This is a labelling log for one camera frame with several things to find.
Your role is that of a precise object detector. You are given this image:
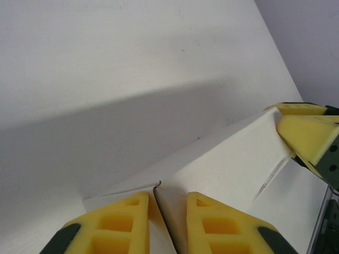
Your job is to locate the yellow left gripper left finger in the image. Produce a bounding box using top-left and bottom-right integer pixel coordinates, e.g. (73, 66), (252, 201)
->
(39, 191), (152, 254)

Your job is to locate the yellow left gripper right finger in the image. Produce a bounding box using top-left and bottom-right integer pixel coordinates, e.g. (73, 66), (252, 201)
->
(186, 191), (298, 254)

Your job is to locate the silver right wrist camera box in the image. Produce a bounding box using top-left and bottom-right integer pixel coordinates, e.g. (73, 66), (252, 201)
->
(308, 184), (339, 254)

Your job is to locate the white paper box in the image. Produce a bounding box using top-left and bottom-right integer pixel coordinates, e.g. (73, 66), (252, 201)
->
(82, 107), (331, 254)

